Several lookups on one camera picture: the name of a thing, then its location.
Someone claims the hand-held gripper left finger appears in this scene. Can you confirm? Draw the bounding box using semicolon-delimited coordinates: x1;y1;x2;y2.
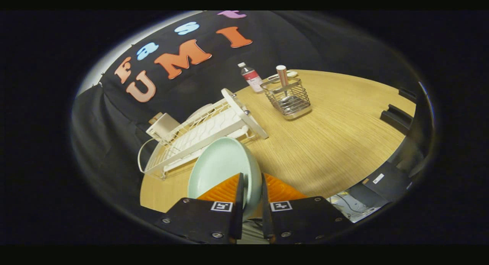
155;173;245;244

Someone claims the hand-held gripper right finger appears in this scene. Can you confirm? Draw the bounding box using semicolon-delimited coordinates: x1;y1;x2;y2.
261;173;354;244

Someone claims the mint green plate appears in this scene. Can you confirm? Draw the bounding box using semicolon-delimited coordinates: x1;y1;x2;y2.
187;137;263;220

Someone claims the white wire dish rack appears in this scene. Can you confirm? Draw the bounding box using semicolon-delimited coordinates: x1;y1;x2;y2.
138;88;269;179

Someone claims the metal wire basket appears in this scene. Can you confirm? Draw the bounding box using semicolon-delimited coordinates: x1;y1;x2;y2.
260;77;312;120

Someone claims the spoon with white handle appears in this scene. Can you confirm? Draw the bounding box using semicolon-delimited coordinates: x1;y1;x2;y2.
276;65;295;106

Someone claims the white divided sauce dish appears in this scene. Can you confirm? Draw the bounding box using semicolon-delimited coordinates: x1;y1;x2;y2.
267;71;298;82

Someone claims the black box white label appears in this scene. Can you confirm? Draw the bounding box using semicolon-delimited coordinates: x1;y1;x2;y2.
359;162;413;208

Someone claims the white toaster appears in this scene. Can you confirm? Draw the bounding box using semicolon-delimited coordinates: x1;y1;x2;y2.
146;112;181;141

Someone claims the black backdrop cloth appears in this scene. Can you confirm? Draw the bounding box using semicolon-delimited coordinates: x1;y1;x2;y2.
71;10;421;204

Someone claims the clear bottle red label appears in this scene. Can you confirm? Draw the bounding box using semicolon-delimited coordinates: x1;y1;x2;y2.
238;62;264;94

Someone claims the black bracket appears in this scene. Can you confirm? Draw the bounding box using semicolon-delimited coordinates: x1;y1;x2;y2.
380;104;414;135
398;88;417;103

